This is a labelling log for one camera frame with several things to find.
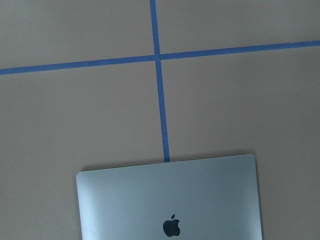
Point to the grey closed Apple laptop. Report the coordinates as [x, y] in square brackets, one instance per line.
[204, 199]

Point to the crosswise blue tape strip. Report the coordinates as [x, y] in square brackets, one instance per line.
[151, 58]

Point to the long blue tape strip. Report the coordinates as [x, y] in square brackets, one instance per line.
[159, 81]

